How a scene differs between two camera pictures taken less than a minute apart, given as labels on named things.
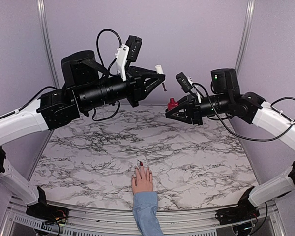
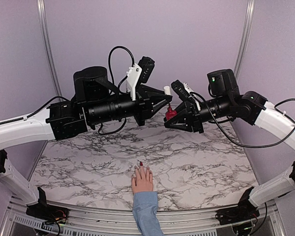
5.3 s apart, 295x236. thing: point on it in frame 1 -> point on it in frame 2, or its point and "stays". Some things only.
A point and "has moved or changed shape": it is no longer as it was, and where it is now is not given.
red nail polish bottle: [172, 103] has moved or changed shape
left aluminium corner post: [42, 9] stays
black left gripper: [136, 76] -> [145, 103]
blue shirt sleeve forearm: [145, 205] stays
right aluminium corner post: [247, 32] stays
